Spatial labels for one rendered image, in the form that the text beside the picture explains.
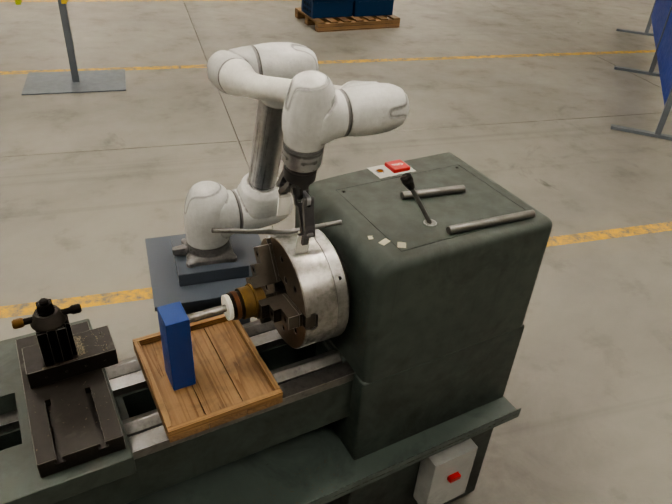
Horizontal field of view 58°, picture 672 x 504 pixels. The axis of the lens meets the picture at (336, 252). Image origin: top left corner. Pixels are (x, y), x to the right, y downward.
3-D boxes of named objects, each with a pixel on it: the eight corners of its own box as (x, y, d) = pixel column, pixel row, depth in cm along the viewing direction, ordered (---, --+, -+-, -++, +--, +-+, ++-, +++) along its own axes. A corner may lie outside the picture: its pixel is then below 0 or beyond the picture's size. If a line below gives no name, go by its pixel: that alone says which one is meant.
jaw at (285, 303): (295, 287, 163) (316, 311, 154) (295, 303, 166) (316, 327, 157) (257, 298, 158) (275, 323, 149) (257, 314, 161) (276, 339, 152)
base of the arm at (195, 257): (170, 242, 231) (168, 229, 228) (228, 235, 238) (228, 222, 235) (175, 270, 217) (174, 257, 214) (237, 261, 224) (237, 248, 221)
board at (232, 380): (233, 320, 187) (233, 310, 185) (282, 402, 161) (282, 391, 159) (134, 349, 174) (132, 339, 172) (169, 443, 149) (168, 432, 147)
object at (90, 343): (110, 339, 162) (107, 324, 159) (118, 363, 155) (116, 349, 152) (25, 362, 154) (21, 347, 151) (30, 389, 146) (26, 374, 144)
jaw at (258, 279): (285, 278, 169) (275, 236, 168) (291, 278, 164) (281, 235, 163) (247, 288, 164) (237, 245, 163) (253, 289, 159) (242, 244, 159)
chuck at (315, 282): (282, 283, 189) (292, 205, 168) (328, 361, 171) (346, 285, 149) (255, 290, 185) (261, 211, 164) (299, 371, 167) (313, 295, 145)
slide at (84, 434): (90, 333, 170) (87, 320, 168) (126, 448, 140) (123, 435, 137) (18, 352, 163) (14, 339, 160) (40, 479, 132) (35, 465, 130)
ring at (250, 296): (255, 274, 164) (222, 282, 160) (269, 293, 157) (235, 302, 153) (256, 301, 169) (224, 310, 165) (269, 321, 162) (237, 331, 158)
